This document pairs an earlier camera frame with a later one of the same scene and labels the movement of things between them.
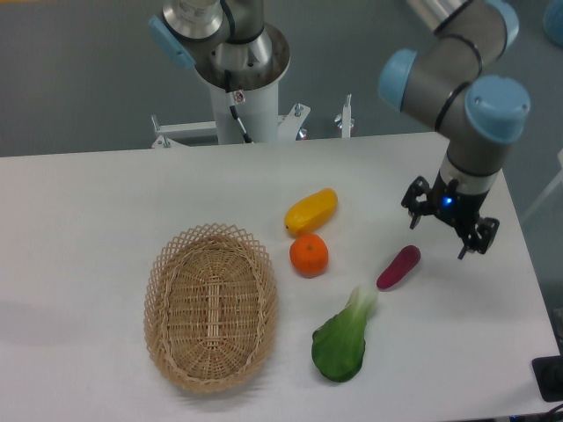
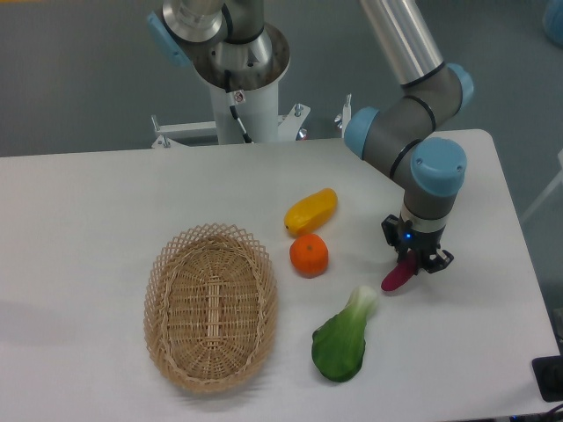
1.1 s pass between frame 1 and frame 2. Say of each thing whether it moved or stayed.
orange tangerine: stayed
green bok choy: stayed
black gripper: moved
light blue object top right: stayed
